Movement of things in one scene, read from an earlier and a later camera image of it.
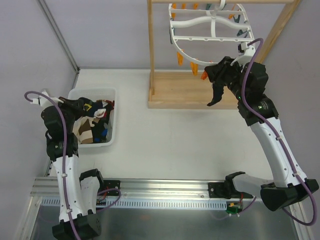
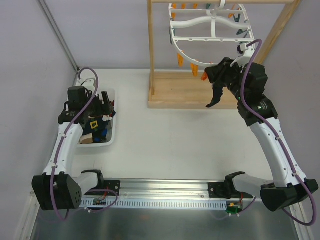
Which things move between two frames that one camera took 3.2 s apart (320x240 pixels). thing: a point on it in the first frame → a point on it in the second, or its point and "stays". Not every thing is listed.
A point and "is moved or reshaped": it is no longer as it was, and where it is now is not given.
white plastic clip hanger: x=215 y=20 stays
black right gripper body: x=223 y=75 stays
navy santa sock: x=99 y=108 is moved or reshaped
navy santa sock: x=218 y=90 stays
